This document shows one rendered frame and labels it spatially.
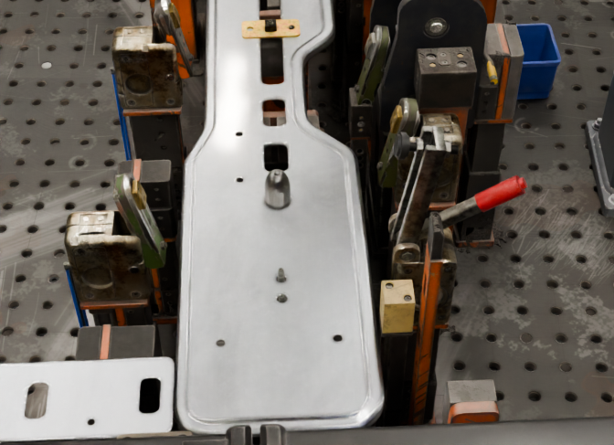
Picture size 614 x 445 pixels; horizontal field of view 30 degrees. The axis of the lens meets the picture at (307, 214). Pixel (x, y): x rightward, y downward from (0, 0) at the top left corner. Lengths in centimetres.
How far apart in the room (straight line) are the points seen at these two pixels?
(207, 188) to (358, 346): 30
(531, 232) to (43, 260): 76
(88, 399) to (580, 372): 72
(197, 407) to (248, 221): 27
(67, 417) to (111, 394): 5
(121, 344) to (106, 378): 6
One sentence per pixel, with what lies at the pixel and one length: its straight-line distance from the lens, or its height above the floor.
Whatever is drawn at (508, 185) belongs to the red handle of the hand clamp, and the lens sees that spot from 123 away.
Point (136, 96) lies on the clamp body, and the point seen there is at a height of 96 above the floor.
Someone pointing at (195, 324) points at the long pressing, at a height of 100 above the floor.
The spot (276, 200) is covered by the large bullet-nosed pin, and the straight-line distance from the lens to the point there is 138.
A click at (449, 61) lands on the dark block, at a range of 141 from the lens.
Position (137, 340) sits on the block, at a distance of 130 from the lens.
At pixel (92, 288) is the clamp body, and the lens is 138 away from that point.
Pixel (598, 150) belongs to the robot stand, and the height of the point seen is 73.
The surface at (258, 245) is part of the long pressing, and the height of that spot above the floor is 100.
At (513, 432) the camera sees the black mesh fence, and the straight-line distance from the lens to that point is 55.
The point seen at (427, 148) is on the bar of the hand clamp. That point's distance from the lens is 116.
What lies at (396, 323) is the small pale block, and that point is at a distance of 124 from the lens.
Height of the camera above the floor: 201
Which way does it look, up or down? 47 degrees down
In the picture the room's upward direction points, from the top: 1 degrees counter-clockwise
